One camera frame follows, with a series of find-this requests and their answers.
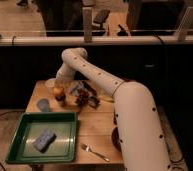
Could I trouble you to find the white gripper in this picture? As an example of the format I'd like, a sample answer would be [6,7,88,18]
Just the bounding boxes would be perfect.
[54,64,74,90]

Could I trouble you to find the orange red apple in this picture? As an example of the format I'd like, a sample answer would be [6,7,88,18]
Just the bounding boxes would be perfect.
[53,87,64,97]

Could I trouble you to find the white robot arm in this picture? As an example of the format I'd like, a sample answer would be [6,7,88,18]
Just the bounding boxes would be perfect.
[56,48,172,171]

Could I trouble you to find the white plate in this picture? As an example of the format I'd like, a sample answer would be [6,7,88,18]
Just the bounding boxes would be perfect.
[45,78,55,88]

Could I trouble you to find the blue silver packet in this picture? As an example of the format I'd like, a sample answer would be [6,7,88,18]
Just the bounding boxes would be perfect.
[69,81,84,95]

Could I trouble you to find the dark grape bunch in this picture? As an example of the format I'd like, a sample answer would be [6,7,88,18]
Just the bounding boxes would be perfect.
[75,90,89,107]

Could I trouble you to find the green plastic tray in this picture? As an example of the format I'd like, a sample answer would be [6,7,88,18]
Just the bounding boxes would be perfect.
[6,112,77,164]

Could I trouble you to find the blue sponge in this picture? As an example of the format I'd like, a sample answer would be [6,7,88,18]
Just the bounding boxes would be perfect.
[33,129,56,152]

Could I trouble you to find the silver metal fork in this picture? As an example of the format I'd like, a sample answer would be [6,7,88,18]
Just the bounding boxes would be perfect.
[80,143,110,162]

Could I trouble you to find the dark black round object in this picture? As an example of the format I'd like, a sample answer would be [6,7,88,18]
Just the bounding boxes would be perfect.
[111,127,121,151]

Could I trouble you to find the white horizontal rail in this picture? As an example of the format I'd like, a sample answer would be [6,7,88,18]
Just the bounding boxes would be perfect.
[0,35,193,46]

